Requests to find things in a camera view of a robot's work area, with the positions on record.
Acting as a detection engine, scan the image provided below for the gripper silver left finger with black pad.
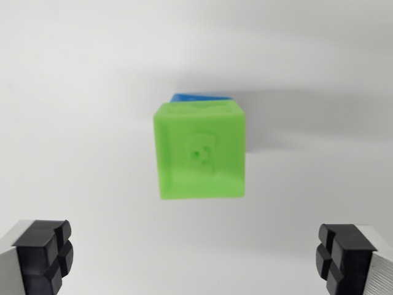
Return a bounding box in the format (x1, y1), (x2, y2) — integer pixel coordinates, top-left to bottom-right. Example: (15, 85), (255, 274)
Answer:
(0, 219), (74, 295)

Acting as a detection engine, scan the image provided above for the blue embossed cube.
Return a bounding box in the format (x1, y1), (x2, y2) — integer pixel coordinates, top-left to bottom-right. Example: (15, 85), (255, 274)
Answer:
(169, 92), (233, 104)

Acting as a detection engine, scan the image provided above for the green embossed cube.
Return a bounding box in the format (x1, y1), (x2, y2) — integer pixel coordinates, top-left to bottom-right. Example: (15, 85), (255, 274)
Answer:
(153, 99), (247, 201)

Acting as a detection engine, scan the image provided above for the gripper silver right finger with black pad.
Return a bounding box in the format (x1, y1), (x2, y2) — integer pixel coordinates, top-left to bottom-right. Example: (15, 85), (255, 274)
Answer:
(314, 223), (393, 295)

